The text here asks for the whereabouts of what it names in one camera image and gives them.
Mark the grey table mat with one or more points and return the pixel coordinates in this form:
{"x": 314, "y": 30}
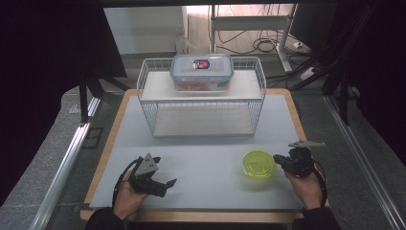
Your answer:
{"x": 204, "y": 166}

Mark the black metal stand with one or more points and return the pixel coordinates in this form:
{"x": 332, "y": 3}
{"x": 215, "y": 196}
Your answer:
{"x": 84, "y": 96}
{"x": 344, "y": 96}

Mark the white power adapter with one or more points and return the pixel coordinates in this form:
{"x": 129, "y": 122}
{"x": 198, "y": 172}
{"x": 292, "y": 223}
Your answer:
{"x": 297, "y": 44}

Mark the white power strip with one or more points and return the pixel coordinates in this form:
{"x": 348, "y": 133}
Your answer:
{"x": 309, "y": 73}

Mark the white cabinet panel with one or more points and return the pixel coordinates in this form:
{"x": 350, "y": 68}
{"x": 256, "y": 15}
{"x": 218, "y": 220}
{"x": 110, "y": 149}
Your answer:
{"x": 143, "y": 28}

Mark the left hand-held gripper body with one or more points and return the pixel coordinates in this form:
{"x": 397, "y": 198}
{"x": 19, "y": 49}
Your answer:
{"x": 145, "y": 172}

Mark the green round container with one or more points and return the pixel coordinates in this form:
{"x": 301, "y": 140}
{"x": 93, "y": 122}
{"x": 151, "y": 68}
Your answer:
{"x": 259, "y": 164}

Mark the aluminium rail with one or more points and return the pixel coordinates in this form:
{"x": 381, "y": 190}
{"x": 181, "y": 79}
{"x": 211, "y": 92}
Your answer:
{"x": 63, "y": 172}
{"x": 367, "y": 166}

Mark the clear rectangular food container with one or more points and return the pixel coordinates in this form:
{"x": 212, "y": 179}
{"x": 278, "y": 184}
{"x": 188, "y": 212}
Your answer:
{"x": 201, "y": 72}

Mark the person's left hand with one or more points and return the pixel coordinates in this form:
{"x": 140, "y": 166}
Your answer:
{"x": 127, "y": 201}

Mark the person's right hand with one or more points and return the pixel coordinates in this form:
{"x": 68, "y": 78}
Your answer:
{"x": 306, "y": 188}

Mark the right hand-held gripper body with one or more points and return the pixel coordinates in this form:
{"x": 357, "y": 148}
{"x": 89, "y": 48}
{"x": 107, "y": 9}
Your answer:
{"x": 301, "y": 159}

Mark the white desk frame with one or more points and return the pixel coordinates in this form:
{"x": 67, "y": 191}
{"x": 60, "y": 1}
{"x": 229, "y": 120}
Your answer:
{"x": 249, "y": 23}

